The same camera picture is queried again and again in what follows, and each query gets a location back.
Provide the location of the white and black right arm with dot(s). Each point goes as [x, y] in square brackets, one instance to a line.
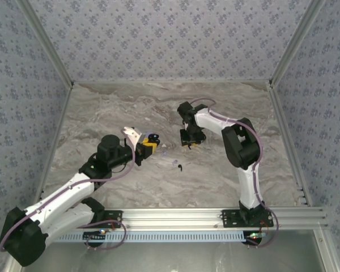
[249, 184]

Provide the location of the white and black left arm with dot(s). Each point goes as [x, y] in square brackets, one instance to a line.
[68, 188]

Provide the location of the wide aluminium frame rail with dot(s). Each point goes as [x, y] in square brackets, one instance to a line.
[173, 218]

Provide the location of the thin aluminium frame rail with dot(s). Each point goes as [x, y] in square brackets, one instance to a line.
[170, 81]

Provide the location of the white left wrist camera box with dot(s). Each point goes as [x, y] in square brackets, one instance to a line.
[131, 134]

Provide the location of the black earbud charging case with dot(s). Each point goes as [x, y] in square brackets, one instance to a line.
[156, 139]

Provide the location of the aluminium frame lower rail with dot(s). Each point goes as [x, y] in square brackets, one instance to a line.
[326, 252]
[12, 267]

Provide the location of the grey metal base panel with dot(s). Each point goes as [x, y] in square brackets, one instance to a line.
[173, 258]

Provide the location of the aluminium frame side rail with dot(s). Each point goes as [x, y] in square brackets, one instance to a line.
[289, 141]
[55, 141]

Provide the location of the small circuit board with LED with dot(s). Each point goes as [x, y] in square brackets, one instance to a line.
[255, 235]
[95, 235]

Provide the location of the aluminium frame corner post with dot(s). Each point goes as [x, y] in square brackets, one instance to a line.
[50, 45]
[297, 42]

